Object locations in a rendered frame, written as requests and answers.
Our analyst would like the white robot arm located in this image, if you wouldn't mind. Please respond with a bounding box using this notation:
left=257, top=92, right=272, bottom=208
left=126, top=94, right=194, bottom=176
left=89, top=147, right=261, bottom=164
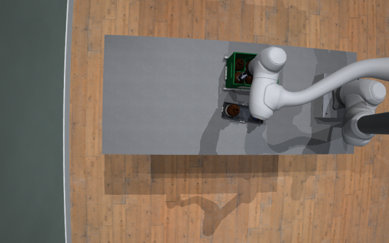
left=248, top=47, right=389, bottom=147

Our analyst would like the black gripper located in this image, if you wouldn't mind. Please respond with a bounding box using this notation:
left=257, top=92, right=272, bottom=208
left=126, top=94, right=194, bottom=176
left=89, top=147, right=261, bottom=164
left=237, top=65, right=253, bottom=81

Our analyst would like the green bottle crate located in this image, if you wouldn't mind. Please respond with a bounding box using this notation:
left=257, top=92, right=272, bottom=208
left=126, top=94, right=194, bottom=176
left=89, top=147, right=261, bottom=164
left=225, top=52, right=257, bottom=89

